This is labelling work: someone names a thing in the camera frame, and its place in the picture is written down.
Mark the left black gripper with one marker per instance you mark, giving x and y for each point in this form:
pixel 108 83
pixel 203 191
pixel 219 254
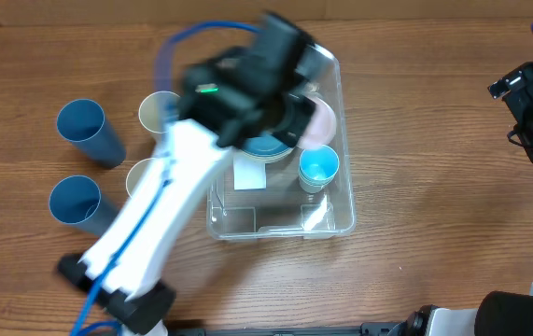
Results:
pixel 291 130

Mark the pink small cup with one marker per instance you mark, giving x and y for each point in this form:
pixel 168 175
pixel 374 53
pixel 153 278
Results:
pixel 321 128

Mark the dark blue bowl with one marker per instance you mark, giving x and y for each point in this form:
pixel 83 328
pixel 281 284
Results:
pixel 265 146

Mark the cream bowl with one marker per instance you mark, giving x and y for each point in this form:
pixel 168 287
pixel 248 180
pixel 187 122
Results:
pixel 267 159

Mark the light blue small cup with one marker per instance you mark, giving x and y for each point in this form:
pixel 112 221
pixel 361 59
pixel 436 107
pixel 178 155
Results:
pixel 319 166

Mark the beige tall cup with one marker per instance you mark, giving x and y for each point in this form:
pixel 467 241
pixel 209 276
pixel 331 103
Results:
pixel 157 108
pixel 135 174

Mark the dark blue tall cup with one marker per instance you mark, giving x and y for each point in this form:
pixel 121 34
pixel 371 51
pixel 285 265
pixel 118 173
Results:
pixel 84 124
pixel 78 202

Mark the mint green small cup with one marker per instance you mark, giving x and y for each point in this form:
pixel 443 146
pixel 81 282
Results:
pixel 312 187

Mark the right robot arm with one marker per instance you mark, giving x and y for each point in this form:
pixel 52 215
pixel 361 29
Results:
pixel 499 313

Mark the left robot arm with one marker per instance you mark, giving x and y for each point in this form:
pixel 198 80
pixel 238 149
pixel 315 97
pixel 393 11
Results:
pixel 241 93

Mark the white label in container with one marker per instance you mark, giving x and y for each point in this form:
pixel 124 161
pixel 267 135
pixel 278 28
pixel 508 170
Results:
pixel 248 174

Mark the clear plastic storage container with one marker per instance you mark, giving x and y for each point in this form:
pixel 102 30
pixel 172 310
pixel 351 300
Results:
pixel 283 208

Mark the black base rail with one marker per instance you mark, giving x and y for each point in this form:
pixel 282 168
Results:
pixel 365 329

